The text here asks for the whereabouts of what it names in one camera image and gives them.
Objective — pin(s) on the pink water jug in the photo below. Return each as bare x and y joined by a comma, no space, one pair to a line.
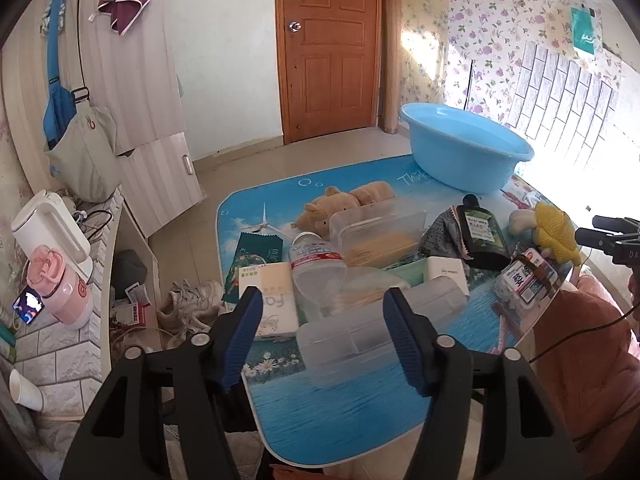
65,295

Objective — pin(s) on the brown plush toy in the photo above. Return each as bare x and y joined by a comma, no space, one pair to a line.
335,205

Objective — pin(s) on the clear water bottle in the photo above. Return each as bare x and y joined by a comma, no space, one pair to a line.
317,270

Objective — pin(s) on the red white carton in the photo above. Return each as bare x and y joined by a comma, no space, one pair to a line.
135,312

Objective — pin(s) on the person's clothed leg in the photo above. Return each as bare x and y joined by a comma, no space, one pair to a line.
585,360

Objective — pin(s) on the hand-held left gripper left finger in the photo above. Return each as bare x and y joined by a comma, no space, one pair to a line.
245,335

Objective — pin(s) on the labelled plastic packet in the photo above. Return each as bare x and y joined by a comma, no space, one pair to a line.
527,277

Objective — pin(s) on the white charger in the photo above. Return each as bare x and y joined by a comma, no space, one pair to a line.
447,275

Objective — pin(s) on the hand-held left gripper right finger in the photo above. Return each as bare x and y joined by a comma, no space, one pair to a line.
405,340

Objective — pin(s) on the dark green packet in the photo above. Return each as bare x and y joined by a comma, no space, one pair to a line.
252,255

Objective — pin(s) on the black bottle with green label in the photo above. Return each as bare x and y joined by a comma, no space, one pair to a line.
482,240

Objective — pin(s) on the grey patterned packet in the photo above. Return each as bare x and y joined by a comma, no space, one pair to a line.
442,232

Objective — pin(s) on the light blue plastic basin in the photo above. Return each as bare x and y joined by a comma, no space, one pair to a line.
465,160

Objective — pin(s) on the silver door knob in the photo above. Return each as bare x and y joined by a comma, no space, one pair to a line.
295,25

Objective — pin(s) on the rolled bamboo mat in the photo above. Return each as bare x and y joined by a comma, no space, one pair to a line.
390,60

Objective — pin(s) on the white electric kettle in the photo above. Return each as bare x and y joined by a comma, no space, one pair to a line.
45,230

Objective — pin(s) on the pink toothbrush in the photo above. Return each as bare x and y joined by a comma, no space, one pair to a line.
505,330

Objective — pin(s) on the clear plastic case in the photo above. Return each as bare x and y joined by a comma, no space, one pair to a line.
360,335

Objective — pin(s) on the smartphone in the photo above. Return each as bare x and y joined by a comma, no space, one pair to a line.
28,305

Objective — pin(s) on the white striped wardrobe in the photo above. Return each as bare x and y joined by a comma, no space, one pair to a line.
135,60

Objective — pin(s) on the yellow floral panel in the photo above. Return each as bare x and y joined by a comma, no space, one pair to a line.
425,20

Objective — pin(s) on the yellow knit toy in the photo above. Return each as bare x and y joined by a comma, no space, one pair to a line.
555,230

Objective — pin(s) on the white tissue pack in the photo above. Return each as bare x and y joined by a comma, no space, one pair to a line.
272,300

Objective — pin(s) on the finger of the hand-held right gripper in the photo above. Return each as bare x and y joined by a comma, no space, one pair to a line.
617,225
597,241

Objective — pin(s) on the green wall poster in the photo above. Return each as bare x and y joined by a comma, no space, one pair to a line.
585,30

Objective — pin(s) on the brown wooden door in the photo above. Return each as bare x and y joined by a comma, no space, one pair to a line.
325,70

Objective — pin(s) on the clear box of wooden sticks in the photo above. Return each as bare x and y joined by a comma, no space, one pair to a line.
375,235

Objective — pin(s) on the scenic printed desktop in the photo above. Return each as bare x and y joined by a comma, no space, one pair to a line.
350,410

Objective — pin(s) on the blue hanging bag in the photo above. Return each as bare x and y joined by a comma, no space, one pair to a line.
57,105

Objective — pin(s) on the beige tote bag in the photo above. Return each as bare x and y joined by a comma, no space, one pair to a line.
87,160

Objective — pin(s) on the cotton swab bag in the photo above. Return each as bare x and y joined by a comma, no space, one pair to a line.
365,297

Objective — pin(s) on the white paper cup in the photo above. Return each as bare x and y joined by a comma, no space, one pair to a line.
25,390

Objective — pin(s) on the brick patterned side cabinet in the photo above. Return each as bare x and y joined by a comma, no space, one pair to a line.
60,360

